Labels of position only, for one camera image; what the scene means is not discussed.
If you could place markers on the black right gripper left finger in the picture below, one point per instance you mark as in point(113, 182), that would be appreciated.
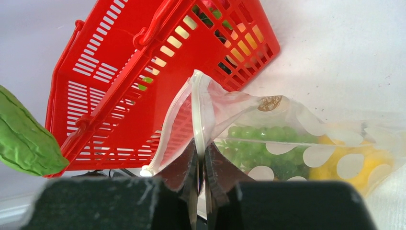
point(167, 201)

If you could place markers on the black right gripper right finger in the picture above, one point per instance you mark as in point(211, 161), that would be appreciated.
point(234, 201)

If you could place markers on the green grape bunch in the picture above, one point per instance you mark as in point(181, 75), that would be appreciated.
point(279, 148)

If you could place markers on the clear dotted zip top bag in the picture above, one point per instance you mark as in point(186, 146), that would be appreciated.
point(203, 110)

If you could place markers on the yellow toy food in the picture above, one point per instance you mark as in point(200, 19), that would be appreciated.
point(364, 167)

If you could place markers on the green leaf vegetable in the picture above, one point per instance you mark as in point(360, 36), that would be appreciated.
point(25, 145)

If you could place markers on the red plastic shopping basket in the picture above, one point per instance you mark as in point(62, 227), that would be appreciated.
point(124, 64)

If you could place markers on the orange peach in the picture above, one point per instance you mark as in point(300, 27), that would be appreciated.
point(244, 44)

